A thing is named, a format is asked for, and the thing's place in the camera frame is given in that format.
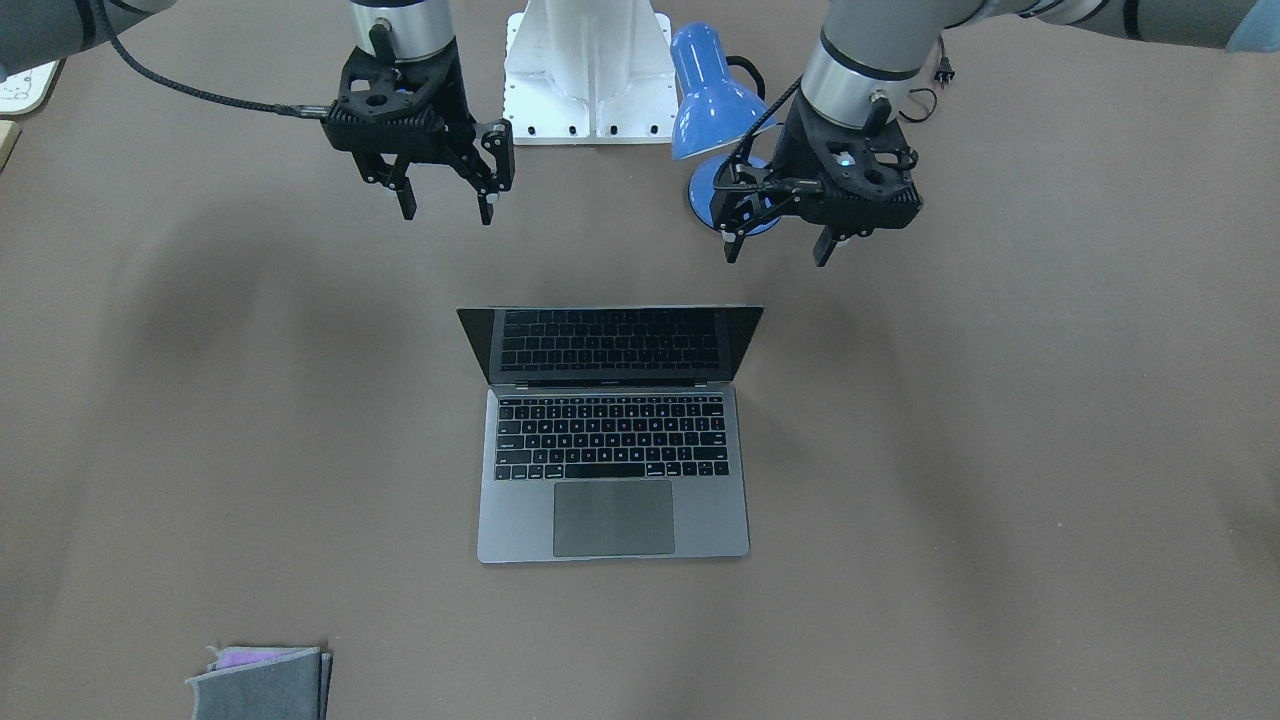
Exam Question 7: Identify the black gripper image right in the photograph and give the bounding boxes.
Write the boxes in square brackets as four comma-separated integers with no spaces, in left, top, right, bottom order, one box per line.
[714,96,923,268]

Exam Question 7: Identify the blue desk lamp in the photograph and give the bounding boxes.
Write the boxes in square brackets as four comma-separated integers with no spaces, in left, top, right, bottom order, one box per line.
[671,22,767,227]

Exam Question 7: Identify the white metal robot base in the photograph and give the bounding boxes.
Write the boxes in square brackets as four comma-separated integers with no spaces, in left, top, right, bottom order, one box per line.
[503,1,678,146]

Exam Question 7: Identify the grey laptop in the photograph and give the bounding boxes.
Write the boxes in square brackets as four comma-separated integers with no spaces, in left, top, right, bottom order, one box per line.
[457,304,764,564]

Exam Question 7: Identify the grey and purple cloths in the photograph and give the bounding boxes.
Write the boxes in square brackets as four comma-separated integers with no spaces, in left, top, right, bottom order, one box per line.
[186,646,332,719]

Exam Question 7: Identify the braided black cable image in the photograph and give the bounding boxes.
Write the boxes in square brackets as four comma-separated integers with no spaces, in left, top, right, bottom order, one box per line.
[90,1,329,120]
[721,76,803,169]

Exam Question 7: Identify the braided black cable image left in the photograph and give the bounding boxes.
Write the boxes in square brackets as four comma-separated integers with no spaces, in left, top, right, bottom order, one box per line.
[90,1,329,120]

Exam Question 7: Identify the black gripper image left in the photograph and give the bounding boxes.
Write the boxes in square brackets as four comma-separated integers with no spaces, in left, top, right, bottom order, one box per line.
[323,40,515,225]

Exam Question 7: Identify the braided black cable image right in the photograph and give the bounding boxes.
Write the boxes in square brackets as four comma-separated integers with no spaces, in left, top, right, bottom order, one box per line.
[721,76,803,169]

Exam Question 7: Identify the white board at edge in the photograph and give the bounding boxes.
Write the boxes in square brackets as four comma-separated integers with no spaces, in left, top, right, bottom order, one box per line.
[1,60,64,119]

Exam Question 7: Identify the black lamp power cable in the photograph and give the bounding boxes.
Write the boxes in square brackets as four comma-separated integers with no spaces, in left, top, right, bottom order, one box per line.
[724,36,956,126]

